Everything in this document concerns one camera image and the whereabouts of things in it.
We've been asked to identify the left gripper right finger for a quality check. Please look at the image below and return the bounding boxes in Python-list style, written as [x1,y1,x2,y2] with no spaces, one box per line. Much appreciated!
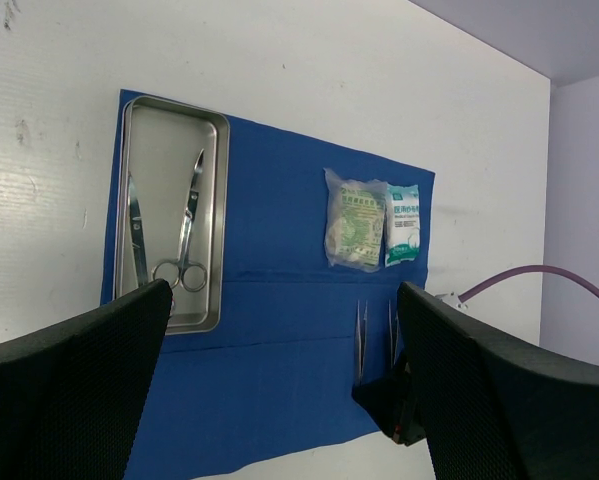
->
[398,282,599,479]

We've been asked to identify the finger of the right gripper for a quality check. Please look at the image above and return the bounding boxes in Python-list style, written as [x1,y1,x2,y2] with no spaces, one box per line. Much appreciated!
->
[352,351,424,446]

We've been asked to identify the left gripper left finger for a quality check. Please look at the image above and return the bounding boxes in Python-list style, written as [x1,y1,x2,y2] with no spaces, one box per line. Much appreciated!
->
[0,280,173,479]

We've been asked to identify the metal pointed tweezers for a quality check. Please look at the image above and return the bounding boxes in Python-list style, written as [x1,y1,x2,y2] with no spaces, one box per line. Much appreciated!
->
[354,302,368,387]
[388,301,400,367]

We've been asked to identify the metal forceps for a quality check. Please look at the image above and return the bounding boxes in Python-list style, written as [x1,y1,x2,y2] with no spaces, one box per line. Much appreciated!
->
[127,174,149,287]

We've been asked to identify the blue surgical cloth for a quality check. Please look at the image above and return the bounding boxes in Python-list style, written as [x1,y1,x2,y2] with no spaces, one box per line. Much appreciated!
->
[126,116,435,479]

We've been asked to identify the metal scissors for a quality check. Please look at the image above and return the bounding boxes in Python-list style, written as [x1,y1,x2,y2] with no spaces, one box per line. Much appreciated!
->
[150,149,208,293]

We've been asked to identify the green printed glove packet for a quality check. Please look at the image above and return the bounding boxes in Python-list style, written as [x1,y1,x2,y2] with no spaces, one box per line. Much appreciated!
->
[324,168,387,273]

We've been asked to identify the white teal gauze packet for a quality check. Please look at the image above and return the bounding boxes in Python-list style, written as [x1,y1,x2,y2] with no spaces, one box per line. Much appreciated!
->
[385,184,420,267]

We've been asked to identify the metal instrument tray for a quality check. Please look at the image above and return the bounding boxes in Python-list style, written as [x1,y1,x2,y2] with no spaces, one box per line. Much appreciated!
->
[101,91,230,335]

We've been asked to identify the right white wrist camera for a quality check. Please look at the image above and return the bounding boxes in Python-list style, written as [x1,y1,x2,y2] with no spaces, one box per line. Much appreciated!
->
[435,292,466,310]

